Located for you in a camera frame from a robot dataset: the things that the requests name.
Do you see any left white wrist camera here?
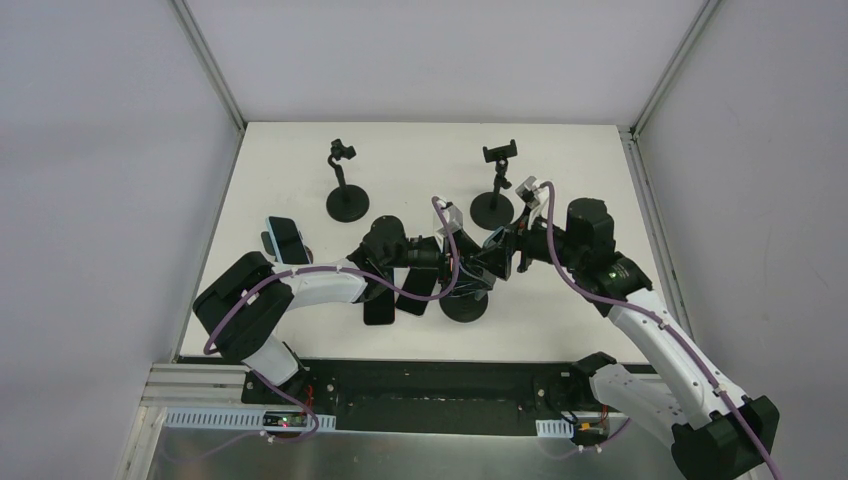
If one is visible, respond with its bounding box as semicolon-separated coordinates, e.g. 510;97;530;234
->
433;196;463;248

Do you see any black phone stand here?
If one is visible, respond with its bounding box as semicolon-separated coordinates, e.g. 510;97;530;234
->
438;291;489;323
470;139;518;231
325;139;370;223

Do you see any black phone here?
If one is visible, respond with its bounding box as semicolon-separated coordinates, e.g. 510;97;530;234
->
363;291;395;326

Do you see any light blue phone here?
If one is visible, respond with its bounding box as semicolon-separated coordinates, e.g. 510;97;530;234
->
261;216;312;265

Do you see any right white cable duct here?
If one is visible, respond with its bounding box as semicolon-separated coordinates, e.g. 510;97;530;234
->
535;419;574;439

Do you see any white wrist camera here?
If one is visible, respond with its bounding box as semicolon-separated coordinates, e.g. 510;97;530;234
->
514;176;549;213
433;196;463;248

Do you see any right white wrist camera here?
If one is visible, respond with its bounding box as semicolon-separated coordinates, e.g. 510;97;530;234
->
514;176;549;213

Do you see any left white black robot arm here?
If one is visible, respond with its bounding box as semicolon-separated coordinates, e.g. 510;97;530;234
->
192;209;502;405

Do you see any blue-cased phone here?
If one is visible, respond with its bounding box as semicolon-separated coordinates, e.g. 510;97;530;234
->
482;226;508;249

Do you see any white cable duct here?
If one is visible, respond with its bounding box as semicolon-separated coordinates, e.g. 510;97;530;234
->
535;419;574;439
164;407;336;433

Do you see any left white cable duct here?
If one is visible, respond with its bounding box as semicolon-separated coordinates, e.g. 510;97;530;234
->
164;407;336;433

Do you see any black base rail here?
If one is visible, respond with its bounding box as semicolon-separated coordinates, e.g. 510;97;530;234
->
241;357;664;439

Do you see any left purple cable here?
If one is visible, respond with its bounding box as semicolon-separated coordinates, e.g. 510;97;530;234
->
202;195;462;444

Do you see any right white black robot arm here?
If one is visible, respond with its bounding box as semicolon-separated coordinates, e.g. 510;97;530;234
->
472;193;782;479

